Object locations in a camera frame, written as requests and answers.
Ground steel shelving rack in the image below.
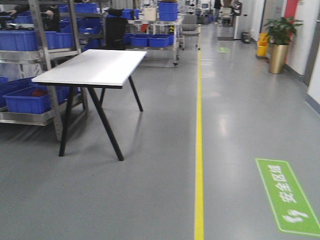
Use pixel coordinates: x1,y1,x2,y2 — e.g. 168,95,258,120
0,0,106,141

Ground yellow wet floor sign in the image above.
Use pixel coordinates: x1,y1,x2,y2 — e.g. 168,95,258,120
256,32,269,57

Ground white table black legs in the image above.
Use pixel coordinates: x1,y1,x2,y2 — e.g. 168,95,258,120
32,49,147,161

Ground black office chair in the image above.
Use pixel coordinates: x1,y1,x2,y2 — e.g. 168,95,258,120
105,8,128,50

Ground plant in gold pot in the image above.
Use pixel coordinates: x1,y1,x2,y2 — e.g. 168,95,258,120
264,16,303,74

